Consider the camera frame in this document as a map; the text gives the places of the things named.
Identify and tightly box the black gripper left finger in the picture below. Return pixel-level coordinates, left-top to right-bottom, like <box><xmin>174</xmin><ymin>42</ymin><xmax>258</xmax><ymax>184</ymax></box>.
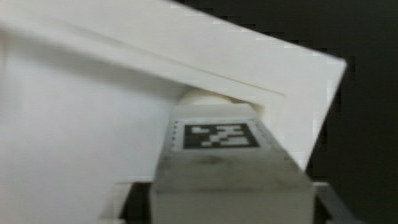
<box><xmin>107</xmin><ymin>181</ymin><xmax>151</xmax><ymax>224</ymax></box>

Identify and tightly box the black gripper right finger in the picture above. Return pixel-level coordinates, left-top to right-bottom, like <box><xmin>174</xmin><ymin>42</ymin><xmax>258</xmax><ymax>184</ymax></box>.
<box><xmin>313</xmin><ymin>182</ymin><xmax>355</xmax><ymax>224</ymax></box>

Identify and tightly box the white table leg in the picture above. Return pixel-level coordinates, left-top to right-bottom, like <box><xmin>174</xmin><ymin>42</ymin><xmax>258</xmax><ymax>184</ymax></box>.
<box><xmin>147</xmin><ymin>103</ymin><xmax>316</xmax><ymax>224</ymax></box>

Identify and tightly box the white square tabletop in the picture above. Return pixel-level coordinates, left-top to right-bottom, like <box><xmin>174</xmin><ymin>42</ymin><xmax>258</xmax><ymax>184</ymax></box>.
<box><xmin>0</xmin><ymin>28</ymin><xmax>194</xmax><ymax>224</ymax></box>

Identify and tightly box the white L-shaped obstacle fence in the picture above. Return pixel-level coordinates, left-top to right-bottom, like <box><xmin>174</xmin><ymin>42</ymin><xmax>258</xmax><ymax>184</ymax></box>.
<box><xmin>0</xmin><ymin>0</ymin><xmax>346</xmax><ymax>165</ymax></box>

